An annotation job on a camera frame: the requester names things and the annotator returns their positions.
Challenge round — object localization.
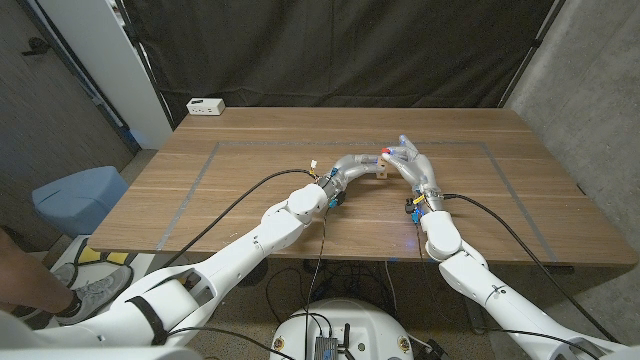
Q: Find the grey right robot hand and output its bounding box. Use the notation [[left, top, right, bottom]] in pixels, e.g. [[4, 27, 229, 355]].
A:
[[381, 134, 447, 212]]

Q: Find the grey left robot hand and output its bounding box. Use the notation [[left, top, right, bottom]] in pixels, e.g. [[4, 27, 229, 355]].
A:
[[318, 152, 387, 202]]

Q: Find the grey tape outline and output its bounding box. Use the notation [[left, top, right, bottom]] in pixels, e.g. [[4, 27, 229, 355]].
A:
[[154, 140, 556, 264]]

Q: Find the black backdrop curtain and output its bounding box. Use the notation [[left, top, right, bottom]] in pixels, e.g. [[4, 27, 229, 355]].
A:
[[122, 0, 569, 126]]

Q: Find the round black floor fan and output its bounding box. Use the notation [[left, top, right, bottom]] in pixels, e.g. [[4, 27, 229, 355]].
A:
[[238, 258, 270, 289]]

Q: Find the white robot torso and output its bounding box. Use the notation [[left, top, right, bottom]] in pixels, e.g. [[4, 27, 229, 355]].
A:
[[269, 298, 415, 360]]

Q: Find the white power strip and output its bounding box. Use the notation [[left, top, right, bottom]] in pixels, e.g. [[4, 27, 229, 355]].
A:
[[185, 97, 227, 117]]

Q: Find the grey table leg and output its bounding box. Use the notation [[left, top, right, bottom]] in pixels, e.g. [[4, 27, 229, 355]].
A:
[[463, 297, 486, 335]]

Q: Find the black backdrop stand pole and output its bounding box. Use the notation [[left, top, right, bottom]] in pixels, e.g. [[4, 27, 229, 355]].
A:
[[113, 0, 177, 131], [498, 0, 570, 109]]

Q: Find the grey electronics box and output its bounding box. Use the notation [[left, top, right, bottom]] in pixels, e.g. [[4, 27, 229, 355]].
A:
[[313, 335, 341, 360]]

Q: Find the white cabinet panel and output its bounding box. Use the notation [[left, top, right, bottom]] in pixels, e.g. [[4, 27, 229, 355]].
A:
[[37, 0, 174, 150]]

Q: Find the blue-grey plastic bin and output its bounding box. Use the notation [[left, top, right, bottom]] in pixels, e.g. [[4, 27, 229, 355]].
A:
[[31, 165, 130, 239]]

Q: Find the grey sneaker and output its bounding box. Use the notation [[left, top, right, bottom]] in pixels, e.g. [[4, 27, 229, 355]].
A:
[[53, 264, 135, 326]]

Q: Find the person's bare leg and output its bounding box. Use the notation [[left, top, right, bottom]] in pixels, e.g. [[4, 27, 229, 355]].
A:
[[0, 229, 76, 314]]

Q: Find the thin black left arm wire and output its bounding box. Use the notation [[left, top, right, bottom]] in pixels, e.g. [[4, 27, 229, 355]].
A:
[[167, 204, 332, 360]]

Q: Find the thin black arm wire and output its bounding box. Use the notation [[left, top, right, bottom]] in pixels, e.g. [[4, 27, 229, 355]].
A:
[[167, 204, 332, 360], [413, 222, 599, 360]]

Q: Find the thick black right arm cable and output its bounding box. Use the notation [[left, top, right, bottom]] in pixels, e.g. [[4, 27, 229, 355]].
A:
[[443, 193, 621, 344]]

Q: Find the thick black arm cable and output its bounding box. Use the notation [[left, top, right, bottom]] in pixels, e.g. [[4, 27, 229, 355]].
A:
[[159, 168, 320, 269], [443, 193, 621, 344]]

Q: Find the black floor cable bundle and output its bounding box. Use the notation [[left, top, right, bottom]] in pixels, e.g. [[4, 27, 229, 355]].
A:
[[264, 258, 401, 326]]

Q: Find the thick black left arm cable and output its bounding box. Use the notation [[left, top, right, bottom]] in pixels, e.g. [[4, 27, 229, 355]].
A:
[[159, 168, 320, 269]]

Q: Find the thin black right arm wire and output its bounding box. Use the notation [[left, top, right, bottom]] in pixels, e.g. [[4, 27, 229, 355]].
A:
[[413, 222, 599, 360]]

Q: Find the black door handle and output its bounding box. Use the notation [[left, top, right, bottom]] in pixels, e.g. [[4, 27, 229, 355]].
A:
[[20, 37, 51, 56]]

